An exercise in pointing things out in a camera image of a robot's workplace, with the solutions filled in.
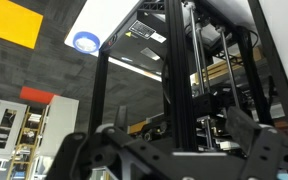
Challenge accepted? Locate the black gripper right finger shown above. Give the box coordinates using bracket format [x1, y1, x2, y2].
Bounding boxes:
[225, 106, 288, 180]

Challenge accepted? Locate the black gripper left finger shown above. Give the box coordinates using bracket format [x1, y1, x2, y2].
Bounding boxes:
[45, 105, 135, 180]

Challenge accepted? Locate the plain white cabinet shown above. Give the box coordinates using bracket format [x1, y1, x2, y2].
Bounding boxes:
[37, 95, 80, 158]

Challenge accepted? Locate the wooden board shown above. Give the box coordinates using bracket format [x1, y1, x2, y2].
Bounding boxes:
[190, 46, 265, 84]

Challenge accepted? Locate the black 3D printer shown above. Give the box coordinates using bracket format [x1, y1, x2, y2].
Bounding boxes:
[87, 0, 288, 158]

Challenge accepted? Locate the red floor mat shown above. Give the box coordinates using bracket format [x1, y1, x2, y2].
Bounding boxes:
[19, 85, 62, 105]

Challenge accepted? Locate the wooden shelf rack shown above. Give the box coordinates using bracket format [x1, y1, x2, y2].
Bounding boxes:
[5, 106, 50, 180]

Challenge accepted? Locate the yellow floor mat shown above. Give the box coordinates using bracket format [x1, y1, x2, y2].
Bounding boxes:
[0, 0, 44, 50]

